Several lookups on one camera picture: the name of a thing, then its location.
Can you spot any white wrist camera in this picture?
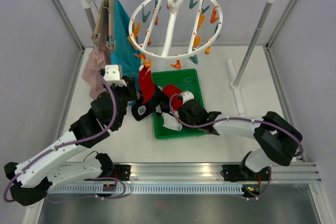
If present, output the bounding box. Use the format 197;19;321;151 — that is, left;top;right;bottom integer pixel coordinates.
103;65;127;87
181;91;194;103

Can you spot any teal hanging garment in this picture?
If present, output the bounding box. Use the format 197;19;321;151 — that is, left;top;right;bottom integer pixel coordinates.
111;1;141;85

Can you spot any black sock with blue pattern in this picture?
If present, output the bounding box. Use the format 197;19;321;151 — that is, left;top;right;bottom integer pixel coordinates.
131;86;169;121

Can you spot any orange peg on crossbar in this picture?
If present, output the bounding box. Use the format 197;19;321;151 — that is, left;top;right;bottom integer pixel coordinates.
193;36;202;49

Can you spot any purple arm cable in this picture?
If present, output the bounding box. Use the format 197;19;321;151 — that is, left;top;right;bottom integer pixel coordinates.
3;68;118;203
169;93;305;159

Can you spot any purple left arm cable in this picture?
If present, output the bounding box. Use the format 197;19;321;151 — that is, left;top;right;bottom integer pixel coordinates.
3;68;118;203

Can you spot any white slotted cable duct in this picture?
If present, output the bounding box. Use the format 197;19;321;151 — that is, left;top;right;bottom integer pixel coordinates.
52;183;243;195

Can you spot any white round clip hanger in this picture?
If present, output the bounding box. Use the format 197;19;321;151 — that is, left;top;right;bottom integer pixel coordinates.
128;0;224;61

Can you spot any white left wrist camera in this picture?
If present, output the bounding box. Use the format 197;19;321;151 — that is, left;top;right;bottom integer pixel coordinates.
103;65;127;87

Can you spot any white sock with black stripes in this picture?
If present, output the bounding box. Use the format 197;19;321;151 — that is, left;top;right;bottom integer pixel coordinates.
161;112;183;132

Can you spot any aluminium mounting rail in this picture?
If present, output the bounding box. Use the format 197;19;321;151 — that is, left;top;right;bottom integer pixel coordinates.
46;162;321;184

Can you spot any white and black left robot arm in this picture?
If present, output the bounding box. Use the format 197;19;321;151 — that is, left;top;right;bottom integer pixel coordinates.
3;76;137;206

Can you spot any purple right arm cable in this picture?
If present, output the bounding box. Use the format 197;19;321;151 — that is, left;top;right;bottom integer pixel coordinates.
169;93;305;159

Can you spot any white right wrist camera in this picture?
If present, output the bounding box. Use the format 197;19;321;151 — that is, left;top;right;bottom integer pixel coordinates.
181;91;194;103

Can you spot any beige clothes hanger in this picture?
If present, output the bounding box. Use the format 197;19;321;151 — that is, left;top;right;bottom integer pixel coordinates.
91;0;116;52

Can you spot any red christmas sock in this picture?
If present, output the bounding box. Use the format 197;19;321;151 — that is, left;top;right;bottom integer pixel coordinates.
163;84;183;111
139;65;155;104

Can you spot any green plastic tray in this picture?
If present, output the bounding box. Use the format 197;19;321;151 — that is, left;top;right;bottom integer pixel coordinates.
150;68;210;140

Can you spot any pink hanging garment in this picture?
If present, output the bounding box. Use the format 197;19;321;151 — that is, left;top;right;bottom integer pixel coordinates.
82;45;111;100

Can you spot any orange clothes peg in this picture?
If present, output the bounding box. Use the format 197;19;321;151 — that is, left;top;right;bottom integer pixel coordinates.
141;57;152;69
170;60;182;70

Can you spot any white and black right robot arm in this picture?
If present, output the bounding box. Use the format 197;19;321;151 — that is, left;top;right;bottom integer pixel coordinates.
177;99;303;182

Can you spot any teal clothes peg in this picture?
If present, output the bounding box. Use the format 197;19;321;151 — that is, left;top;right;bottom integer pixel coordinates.
189;55;198;65

